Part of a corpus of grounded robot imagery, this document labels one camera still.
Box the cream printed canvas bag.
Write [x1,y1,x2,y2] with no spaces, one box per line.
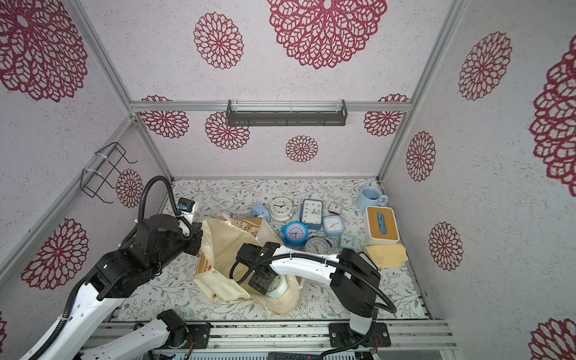
[192,217,301,315]

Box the white teal square alarm clock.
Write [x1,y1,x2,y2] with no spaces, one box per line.
[265,275,288,299]

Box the bright blue round alarm clock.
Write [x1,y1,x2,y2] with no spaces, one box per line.
[278,221,308,248]

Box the periwinkle blue alarm clock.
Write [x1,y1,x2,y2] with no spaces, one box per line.
[250,204,272,223]

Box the white round alarm clock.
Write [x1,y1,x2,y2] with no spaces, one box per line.
[270,197,293,222]

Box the silver round alarm clock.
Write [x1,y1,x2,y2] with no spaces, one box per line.
[304,237,334,255]

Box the dark blue square alarm clock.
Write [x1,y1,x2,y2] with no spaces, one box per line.
[300,199,323,230]

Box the light blue square alarm clock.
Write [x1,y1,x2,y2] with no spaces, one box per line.
[322,215,345,238]

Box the mint green alarm clock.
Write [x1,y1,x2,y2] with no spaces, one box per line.
[339,234,357,251]

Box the small grey alarm clock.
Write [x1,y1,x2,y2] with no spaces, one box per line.
[328,201,344,215]

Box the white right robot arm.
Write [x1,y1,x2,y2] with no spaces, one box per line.
[229,241,381,335]

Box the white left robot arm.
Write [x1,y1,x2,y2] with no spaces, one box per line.
[23,214,203,359]

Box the black keyboard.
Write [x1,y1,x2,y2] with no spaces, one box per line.
[267,352,322,360]

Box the yellow folded cloth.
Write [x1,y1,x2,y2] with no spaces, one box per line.
[363,243,409,269]

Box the white wooden tissue box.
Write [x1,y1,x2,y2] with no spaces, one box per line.
[364,206,400,245]

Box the light blue mug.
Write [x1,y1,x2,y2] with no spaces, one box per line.
[356,186,389,211]

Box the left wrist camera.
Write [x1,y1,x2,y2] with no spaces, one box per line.
[177,197,197,224]

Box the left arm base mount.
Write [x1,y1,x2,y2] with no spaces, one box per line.
[156,322,213,351]

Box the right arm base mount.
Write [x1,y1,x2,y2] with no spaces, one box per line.
[328,322,392,348]

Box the black wire wall rack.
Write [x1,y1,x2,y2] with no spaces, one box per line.
[79,142,137,204]

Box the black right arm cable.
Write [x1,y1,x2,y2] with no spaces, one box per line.
[228,253,399,360]

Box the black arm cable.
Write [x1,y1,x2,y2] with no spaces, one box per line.
[228,253,399,360]
[26,175,194,360]

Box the black wall shelf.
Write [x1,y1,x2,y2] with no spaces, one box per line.
[225,100,349,128]

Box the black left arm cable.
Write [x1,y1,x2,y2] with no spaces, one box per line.
[26,175,194,360]

